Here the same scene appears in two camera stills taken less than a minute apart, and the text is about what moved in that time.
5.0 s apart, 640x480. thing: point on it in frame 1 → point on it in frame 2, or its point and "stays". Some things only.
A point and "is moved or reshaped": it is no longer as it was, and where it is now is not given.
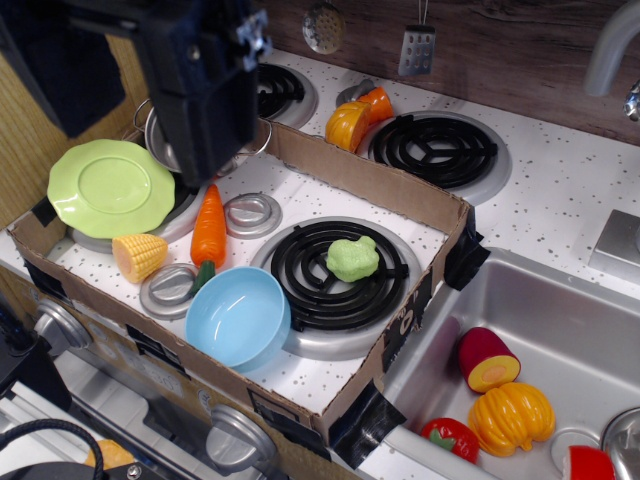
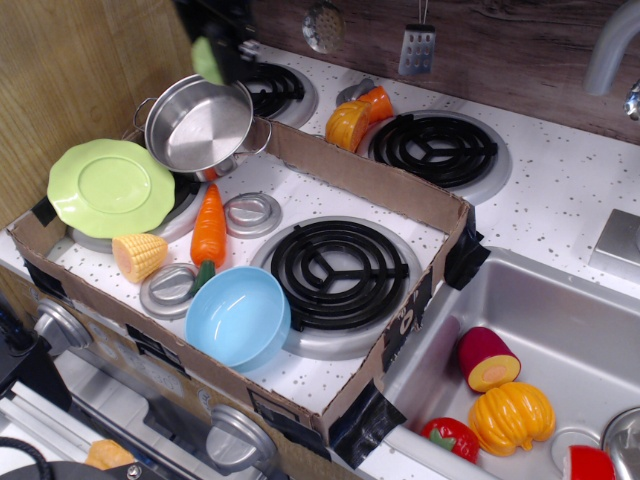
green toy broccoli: [353, 259] is moved or reshaped
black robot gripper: [201, 58] → [230, 27]
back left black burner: [277, 88] stays
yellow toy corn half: [138, 256] stays
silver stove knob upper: [252, 216] stays
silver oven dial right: [236, 443] stays
